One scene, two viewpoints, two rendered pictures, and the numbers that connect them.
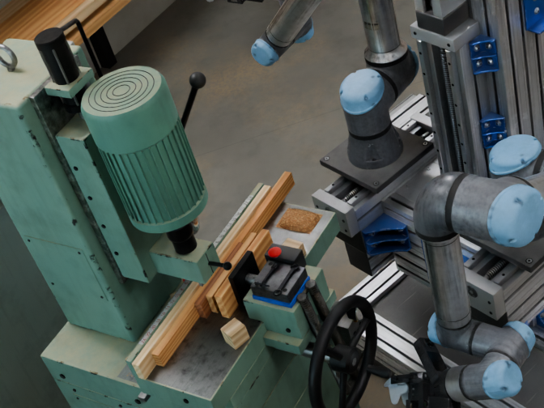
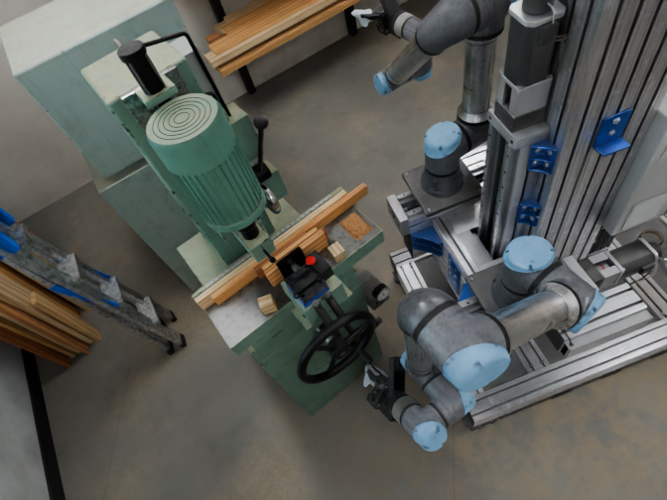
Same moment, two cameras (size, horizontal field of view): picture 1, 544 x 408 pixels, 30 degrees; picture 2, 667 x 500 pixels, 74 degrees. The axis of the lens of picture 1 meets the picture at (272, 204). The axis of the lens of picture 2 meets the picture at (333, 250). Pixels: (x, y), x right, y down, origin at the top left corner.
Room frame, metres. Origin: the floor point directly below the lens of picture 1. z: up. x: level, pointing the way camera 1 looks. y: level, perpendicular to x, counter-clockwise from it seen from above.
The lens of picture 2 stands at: (1.05, -0.38, 2.06)
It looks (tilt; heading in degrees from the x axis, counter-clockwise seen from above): 54 degrees down; 27
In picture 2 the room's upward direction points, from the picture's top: 20 degrees counter-clockwise
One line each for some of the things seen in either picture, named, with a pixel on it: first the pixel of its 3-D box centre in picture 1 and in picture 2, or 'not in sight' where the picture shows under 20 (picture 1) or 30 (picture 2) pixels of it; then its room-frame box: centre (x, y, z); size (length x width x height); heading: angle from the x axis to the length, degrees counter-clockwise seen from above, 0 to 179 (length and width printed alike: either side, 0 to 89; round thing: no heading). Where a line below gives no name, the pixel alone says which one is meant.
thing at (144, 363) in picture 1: (209, 275); (276, 247); (1.78, 0.19, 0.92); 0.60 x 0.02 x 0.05; 139
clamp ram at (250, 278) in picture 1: (256, 280); (298, 270); (1.68, 0.09, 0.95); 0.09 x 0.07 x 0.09; 139
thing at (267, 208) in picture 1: (228, 261); (293, 241); (1.80, 0.14, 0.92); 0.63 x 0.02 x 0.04; 139
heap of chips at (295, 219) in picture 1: (298, 218); (354, 224); (1.89, -0.05, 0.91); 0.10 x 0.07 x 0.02; 49
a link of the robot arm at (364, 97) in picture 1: (365, 100); (444, 146); (2.17, -0.32, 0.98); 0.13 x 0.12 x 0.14; 134
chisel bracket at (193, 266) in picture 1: (185, 259); (253, 238); (1.74, 0.22, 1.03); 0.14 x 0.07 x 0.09; 49
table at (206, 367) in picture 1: (260, 303); (302, 280); (1.69, 0.10, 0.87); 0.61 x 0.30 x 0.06; 139
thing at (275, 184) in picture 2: not in sight; (267, 184); (1.97, 0.25, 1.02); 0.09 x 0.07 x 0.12; 139
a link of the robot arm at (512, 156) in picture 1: (519, 168); (528, 264); (1.73, -0.56, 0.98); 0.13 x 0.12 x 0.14; 44
